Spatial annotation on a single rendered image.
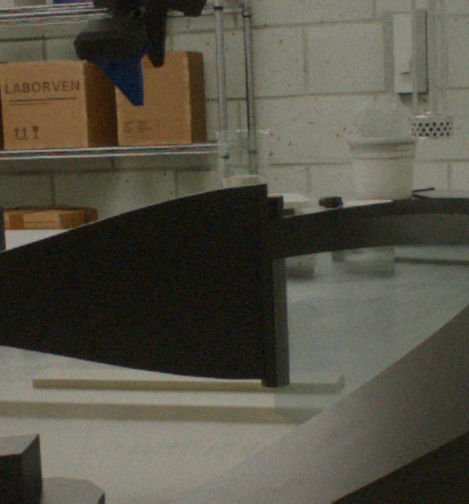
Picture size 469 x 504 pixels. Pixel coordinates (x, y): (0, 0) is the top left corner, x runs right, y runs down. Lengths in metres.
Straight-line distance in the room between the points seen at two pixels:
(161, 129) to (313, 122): 0.54
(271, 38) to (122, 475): 3.59
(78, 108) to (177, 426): 3.36
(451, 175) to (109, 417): 3.49
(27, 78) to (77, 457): 3.45
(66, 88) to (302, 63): 0.77
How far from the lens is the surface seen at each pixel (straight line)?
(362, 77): 3.70
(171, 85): 3.46
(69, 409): 0.21
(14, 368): 0.91
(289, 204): 1.30
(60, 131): 3.58
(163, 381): 0.21
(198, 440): 0.19
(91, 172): 3.93
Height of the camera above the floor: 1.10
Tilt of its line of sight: 7 degrees down
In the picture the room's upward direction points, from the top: 2 degrees counter-clockwise
